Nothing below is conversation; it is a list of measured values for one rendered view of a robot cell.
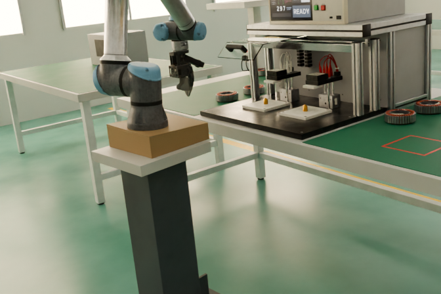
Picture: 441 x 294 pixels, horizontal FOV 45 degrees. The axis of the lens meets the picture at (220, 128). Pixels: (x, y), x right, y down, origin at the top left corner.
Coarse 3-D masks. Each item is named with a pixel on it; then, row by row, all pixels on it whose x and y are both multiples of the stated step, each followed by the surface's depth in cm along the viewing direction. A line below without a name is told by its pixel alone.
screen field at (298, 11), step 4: (296, 8) 224; (300, 8) 222; (304, 8) 220; (308, 8) 218; (296, 12) 225; (300, 12) 223; (304, 12) 221; (308, 12) 219; (296, 16) 225; (300, 16) 223; (304, 16) 221; (308, 16) 219
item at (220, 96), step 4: (220, 92) 267; (224, 92) 268; (228, 92) 267; (232, 92) 265; (236, 92) 263; (216, 96) 263; (220, 96) 260; (224, 96) 259; (228, 96) 259; (232, 96) 260; (236, 96) 262; (220, 100) 261; (224, 100) 260; (228, 100) 260; (232, 100) 261
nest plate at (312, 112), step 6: (294, 108) 221; (300, 108) 220; (312, 108) 218; (318, 108) 217; (324, 108) 216; (282, 114) 216; (288, 114) 213; (294, 114) 211; (300, 114) 210; (306, 114) 209; (312, 114) 209; (318, 114) 209; (324, 114) 211
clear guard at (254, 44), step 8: (240, 40) 232; (248, 40) 229; (256, 40) 226; (264, 40) 222; (272, 40) 220; (280, 40) 217; (224, 48) 229; (248, 48) 217; (256, 48) 213; (224, 56) 225; (232, 56) 221; (240, 56) 217; (248, 56) 213
